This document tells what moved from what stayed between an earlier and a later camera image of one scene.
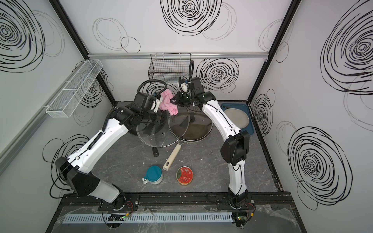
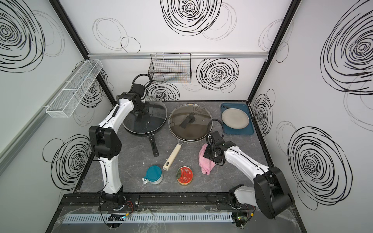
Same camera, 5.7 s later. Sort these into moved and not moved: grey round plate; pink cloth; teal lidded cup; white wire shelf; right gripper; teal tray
Moved: right gripper; pink cloth
Not moved: white wire shelf; teal lidded cup; grey round plate; teal tray
